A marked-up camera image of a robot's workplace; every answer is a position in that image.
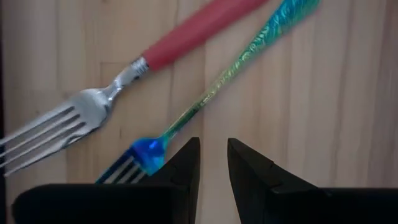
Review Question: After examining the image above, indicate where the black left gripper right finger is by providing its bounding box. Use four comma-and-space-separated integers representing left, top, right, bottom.
227, 138, 398, 224

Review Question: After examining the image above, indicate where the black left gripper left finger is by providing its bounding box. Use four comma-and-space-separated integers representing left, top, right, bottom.
11, 136, 201, 224

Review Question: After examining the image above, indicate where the iridescent rainbow metal fork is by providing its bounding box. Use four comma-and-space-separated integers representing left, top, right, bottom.
95, 0, 323, 185

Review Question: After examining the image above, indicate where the red-handled silver fork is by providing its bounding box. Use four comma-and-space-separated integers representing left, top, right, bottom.
0, 0, 270, 178

